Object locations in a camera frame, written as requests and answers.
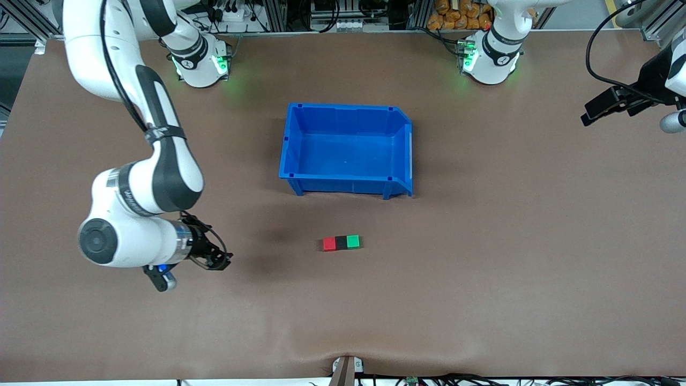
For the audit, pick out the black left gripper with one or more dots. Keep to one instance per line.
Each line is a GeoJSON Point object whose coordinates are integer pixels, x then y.
{"type": "Point", "coordinates": [650, 81]}

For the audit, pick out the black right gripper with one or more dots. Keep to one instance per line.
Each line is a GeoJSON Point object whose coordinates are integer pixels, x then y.
{"type": "Point", "coordinates": [200, 247]}

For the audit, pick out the red cube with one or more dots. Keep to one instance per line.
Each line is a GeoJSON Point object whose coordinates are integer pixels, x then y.
{"type": "Point", "coordinates": [329, 245]}

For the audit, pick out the green cube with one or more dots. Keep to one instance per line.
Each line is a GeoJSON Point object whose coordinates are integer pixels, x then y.
{"type": "Point", "coordinates": [353, 241]}

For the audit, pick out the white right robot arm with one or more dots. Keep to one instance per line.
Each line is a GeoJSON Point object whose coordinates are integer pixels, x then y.
{"type": "Point", "coordinates": [102, 59]}

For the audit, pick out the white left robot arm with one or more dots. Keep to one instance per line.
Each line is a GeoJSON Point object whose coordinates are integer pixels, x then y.
{"type": "Point", "coordinates": [496, 64]}

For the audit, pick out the black cube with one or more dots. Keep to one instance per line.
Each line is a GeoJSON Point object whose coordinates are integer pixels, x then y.
{"type": "Point", "coordinates": [342, 243]}

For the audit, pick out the fabric table cover mat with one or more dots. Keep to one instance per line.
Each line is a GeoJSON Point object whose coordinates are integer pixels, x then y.
{"type": "Point", "coordinates": [214, 321]}

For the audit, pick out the blue plastic storage bin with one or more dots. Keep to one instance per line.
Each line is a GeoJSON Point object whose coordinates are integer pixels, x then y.
{"type": "Point", "coordinates": [343, 155]}

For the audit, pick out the metal table edge clamp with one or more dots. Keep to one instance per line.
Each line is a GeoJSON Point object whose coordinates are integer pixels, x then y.
{"type": "Point", "coordinates": [347, 370]}

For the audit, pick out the orange snack packets bag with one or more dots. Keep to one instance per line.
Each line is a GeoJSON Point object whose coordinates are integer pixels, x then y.
{"type": "Point", "coordinates": [461, 16]}

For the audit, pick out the white power strip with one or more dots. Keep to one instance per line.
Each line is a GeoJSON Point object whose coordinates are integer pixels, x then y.
{"type": "Point", "coordinates": [236, 17]}

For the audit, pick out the aluminium frame profile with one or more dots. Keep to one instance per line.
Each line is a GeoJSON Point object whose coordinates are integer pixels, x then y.
{"type": "Point", "coordinates": [662, 27]}

